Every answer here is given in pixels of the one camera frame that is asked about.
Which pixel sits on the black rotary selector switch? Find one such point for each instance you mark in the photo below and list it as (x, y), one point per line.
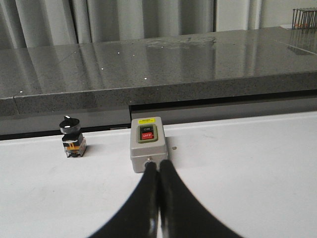
(73, 140)

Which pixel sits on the grey pleated curtain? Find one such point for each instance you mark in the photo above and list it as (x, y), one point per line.
(35, 23)

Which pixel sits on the dark wire rack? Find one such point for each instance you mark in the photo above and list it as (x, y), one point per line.
(304, 18)

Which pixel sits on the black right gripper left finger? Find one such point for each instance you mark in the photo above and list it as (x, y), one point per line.
(138, 216)

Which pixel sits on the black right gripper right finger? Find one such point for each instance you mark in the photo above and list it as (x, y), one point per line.
(182, 215)

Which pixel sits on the grey granite counter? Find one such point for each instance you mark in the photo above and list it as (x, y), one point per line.
(221, 75)

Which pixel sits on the grey on-off switch box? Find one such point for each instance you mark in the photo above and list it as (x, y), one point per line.
(147, 143)

